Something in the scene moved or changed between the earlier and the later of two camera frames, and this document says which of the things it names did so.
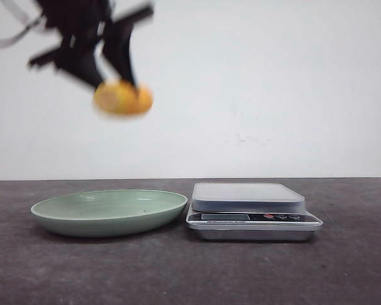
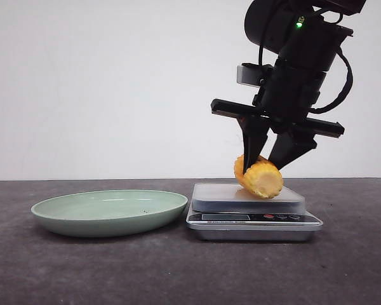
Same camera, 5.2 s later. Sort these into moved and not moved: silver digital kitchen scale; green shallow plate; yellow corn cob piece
Moved: yellow corn cob piece
Not moved: green shallow plate; silver digital kitchen scale
